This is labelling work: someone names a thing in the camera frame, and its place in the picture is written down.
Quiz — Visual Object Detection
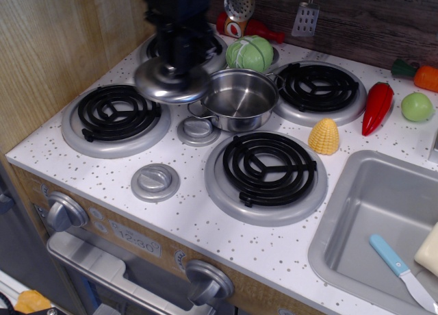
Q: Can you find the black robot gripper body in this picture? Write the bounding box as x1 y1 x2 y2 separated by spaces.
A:
144 0 221 59

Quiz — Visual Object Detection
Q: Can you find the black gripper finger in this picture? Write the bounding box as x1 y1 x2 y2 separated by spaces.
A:
157 32 177 67
175 36 205 75

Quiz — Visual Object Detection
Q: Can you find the steel pot lid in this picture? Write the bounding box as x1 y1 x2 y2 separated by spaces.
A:
133 57 211 105

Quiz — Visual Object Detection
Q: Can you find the small steel pot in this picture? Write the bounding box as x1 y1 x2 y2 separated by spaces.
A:
188 68 286 133

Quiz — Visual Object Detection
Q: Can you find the red toy ketchup bottle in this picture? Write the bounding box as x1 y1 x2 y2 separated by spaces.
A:
216 12 285 44

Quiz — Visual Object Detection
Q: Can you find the hanging metal skimmer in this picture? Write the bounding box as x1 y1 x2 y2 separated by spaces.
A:
224 0 255 23

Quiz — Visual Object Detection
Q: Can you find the green toy cabbage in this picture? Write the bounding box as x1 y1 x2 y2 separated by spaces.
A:
226 36 274 72

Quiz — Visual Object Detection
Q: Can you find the silver round knob upper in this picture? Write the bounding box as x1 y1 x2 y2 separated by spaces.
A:
177 116 220 147

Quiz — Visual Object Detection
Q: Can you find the silver round knob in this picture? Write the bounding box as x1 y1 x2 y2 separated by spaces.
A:
177 116 220 147
131 164 180 203

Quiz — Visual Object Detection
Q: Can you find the front left black burner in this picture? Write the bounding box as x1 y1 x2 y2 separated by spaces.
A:
61 84 171 159

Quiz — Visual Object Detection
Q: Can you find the hanging metal spatula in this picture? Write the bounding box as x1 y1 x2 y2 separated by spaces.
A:
291 0 320 37

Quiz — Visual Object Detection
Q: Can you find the silver round knob lower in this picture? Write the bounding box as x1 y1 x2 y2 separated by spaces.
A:
131 164 180 203

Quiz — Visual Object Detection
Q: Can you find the back right black burner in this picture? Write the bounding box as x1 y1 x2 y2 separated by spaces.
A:
273 61 367 127

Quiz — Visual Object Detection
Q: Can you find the front right black burner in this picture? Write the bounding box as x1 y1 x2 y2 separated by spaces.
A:
204 131 328 227

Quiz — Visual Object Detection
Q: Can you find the yellow toy corn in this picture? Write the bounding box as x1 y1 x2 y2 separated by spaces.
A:
307 118 339 155

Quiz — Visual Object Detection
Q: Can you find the red toy chili pepper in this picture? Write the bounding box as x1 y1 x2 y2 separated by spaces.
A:
361 82 394 136

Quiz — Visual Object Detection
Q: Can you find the oven clock display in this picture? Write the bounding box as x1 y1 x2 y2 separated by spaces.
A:
109 220 162 257

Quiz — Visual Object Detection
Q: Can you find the left silver oven dial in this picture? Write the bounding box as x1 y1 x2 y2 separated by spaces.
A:
47 191 89 232

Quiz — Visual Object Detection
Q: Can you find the silver oven dial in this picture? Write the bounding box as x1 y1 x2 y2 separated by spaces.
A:
47 191 89 232
185 260 235 306

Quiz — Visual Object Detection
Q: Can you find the grey toy sink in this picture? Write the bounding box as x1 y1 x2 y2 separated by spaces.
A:
308 150 437 314

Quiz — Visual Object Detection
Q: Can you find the green toy apple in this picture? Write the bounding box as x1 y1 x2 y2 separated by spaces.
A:
401 92 435 122

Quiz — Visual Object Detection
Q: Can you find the right silver oven dial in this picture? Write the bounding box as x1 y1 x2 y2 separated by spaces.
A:
185 260 235 306

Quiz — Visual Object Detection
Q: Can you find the orange toy carrot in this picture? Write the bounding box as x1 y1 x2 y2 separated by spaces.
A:
391 59 437 92

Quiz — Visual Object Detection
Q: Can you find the yellow object bottom left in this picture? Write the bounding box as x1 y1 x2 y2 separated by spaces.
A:
14 290 52 314

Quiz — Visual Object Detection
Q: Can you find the cream toy butter block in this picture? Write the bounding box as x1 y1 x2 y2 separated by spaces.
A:
414 224 438 277

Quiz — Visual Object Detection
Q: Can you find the silver oven door handle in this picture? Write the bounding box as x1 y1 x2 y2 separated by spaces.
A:
47 232 216 314

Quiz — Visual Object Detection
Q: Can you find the black cable bottom left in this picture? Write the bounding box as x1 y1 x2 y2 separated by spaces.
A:
0 290 14 314

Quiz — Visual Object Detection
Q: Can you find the blue handled toy knife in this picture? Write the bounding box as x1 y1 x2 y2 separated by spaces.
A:
369 234 437 314

